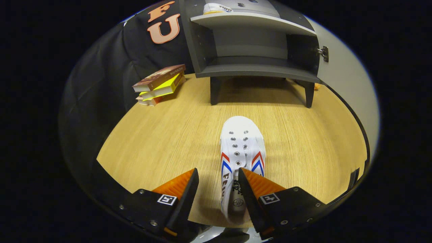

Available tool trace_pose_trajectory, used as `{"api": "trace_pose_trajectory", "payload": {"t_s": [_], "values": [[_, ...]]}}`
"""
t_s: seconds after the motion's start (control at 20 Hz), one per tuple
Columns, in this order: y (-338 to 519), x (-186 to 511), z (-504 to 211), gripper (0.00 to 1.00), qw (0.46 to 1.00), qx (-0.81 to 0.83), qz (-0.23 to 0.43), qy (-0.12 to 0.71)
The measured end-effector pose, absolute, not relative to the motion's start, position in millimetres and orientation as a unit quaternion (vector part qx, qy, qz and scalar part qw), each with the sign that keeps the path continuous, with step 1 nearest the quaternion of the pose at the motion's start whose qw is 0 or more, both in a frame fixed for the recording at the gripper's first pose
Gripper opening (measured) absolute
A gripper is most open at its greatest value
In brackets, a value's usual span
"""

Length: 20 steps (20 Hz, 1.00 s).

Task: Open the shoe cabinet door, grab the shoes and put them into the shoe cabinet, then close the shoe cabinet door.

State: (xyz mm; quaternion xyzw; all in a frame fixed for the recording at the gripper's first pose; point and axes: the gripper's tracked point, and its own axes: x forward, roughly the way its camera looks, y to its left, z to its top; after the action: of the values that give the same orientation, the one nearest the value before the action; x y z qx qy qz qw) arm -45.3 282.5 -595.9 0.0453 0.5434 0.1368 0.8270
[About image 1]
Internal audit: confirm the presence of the black backdrop cloth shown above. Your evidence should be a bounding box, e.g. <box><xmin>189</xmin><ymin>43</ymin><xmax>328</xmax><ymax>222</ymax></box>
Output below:
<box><xmin>58</xmin><ymin>0</ymin><xmax>196</xmax><ymax>210</ymax></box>

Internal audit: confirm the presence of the metal door hinge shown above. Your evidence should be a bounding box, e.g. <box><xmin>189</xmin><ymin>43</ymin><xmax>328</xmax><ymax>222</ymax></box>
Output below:
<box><xmin>316</xmin><ymin>46</ymin><xmax>329</xmax><ymax>63</ymax></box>

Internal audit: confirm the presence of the white canvas shoe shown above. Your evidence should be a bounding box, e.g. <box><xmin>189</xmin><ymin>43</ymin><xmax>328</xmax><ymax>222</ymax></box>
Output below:
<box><xmin>220</xmin><ymin>116</ymin><xmax>266</xmax><ymax>225</ymax></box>
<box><xmin>203</xmin><ymin>3</ymin><xmax>234</xmax><ymax>15</ymax></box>

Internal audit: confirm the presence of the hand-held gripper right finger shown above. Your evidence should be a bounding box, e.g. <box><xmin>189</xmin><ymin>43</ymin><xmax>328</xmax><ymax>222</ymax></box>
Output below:
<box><xmin>238</xmin><ymin>167</ymin><xmax>326</xmax><ymax>241</ymax></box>

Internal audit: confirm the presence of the dark grey shoe cabinet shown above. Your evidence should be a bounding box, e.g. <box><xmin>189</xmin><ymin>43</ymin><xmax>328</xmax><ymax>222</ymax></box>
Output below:
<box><xmin>179</xmin><ymin>0</ymin><xmax>329</xmax><ymax>108</ymax></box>

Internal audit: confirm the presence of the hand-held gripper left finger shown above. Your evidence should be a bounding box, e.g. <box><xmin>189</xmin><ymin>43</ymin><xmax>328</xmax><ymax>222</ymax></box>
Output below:
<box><xmin>116</xmin><ymin>168</ymin><xmax>199</xmax><ymax>237</ymax></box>

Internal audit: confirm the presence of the yellow cover book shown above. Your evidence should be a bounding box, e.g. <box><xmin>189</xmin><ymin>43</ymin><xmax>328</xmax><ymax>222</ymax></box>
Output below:
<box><xmin>138</xmin><ymin>72</ymin><xmax>186</xmax><ymax>101</ymax></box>

